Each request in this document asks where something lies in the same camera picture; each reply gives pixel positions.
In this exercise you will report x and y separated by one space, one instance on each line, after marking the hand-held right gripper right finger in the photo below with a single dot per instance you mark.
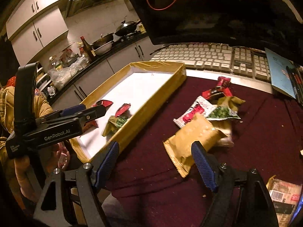
204 167

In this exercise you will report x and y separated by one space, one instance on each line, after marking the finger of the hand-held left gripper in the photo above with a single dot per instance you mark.
73 109
93 113

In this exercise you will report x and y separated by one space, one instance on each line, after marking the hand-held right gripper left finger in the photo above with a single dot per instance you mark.
109 162

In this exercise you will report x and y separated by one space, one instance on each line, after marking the small red snack packet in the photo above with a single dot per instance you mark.
91 125
102 103
123 110
223 81

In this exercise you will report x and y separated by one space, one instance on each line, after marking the large golden snack packet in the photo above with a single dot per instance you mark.
191 134

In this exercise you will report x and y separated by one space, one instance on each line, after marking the yellow taped cardboard box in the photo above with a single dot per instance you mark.
142 85

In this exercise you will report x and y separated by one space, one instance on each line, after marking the person's left hand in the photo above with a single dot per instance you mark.
62 156

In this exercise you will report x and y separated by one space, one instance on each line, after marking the green and gold snack packet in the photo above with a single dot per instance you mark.
116 124

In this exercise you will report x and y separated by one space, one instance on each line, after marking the clear plastic bags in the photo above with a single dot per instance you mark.
61 74

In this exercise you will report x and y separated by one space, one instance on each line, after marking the pale snack packet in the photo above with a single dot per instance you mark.
224 134

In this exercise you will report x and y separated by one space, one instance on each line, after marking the glass jar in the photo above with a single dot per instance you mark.
52 62

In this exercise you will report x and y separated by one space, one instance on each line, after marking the maroon table cloth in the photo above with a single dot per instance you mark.
151 175

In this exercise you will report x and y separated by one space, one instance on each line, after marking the white and red snack packet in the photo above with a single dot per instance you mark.
194 111

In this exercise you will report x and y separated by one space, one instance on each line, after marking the green leaf print snack packet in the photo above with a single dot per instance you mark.
221 112

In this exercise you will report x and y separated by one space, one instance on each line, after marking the dark sauce bottle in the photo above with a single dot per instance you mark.
86 48

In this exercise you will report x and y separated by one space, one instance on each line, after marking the white base cabinets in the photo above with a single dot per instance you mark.
123 56

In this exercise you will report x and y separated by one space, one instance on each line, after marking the metal bowl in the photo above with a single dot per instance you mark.
103 48

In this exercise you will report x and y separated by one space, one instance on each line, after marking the small gold snack packet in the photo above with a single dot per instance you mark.
233 101

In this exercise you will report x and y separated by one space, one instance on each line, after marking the metal pan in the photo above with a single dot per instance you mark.
103 39

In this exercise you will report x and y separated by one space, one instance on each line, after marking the dark red snack packet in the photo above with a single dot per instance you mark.
214 93

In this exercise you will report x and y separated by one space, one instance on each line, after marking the cardboard parcel with label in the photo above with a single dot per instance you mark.
281 198

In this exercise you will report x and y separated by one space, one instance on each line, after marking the wok with lid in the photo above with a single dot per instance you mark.
127 27

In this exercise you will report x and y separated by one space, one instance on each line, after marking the white keyboard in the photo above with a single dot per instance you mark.
194 55

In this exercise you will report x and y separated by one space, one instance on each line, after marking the beige and grey keyboard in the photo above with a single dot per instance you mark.
251 63

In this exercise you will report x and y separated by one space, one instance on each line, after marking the blue book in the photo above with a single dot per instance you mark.
279 73

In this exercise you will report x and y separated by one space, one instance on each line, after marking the dark pens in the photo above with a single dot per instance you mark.
294 78

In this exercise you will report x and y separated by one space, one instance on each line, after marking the black monitor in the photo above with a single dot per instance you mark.
213 16

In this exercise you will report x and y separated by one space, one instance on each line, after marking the white wall cabinets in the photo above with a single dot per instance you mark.
49 28

